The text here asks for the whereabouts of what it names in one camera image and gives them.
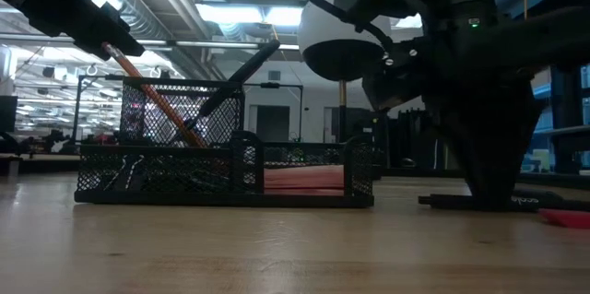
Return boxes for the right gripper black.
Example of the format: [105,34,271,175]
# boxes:
[383,29,546,210]

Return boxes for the orange pencil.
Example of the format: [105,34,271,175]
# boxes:
[100,41,209,150]

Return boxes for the red eraser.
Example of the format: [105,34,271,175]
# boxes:
[537,207,590,230]

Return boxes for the black binder clip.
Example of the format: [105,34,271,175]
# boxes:
[103,153,147,192]

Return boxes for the pink sticky note pad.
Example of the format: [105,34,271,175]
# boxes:
[263,163,347,196]

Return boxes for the black mesh desk organizer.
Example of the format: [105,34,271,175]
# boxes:
[73,76,375,209]

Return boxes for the pale green box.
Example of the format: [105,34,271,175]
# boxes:
[533,147,552,171]

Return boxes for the grey tabletop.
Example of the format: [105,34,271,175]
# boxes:
[537,124,590,152]

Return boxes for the black partition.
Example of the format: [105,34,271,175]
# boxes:
[375,108,437,171]

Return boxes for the long ceiling light tube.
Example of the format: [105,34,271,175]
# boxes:
[0,32,301,52]

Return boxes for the black background monitor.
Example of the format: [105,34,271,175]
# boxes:
[0,95,18,134]

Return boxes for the white globe table lamp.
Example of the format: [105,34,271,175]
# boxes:
[297,0,394,147]

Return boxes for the silver ventilation duct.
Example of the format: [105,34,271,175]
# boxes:
[89,0,227,81]

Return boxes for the black vertical post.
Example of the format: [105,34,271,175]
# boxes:
[550,65,583,175]

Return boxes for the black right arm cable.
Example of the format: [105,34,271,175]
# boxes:
[276,0,395,53]

